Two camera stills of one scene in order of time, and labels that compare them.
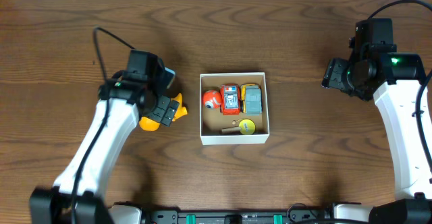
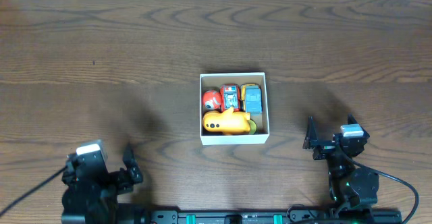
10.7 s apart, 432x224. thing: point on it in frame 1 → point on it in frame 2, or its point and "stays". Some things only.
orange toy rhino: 150,125 → 228,122
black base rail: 293,216 stays
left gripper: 164,109 → 118,176
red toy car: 230,99 stays
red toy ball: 211,99 stays
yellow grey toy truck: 251,99 stays
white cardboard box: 212,121 stays
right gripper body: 360,90 → 325,148
